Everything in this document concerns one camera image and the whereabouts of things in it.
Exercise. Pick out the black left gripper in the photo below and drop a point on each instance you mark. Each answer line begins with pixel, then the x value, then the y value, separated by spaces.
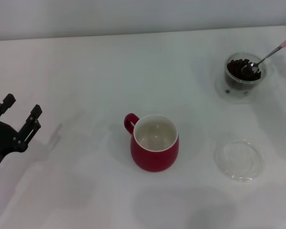
pixel 0 140

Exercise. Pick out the red ceramic mug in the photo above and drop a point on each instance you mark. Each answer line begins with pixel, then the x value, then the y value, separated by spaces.
pixel 155 157

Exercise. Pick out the clear glass cup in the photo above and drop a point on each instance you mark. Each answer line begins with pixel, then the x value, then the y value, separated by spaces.
pixel 264 71

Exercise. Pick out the pile of coffee beans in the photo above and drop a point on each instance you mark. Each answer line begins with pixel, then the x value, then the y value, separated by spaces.
pixel 234 69

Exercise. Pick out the clear glass saucer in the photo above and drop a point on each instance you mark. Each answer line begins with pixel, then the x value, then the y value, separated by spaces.
pixel 220 91

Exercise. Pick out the small clear glass dish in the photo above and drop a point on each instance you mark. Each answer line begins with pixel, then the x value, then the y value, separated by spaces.
pixel 255 167

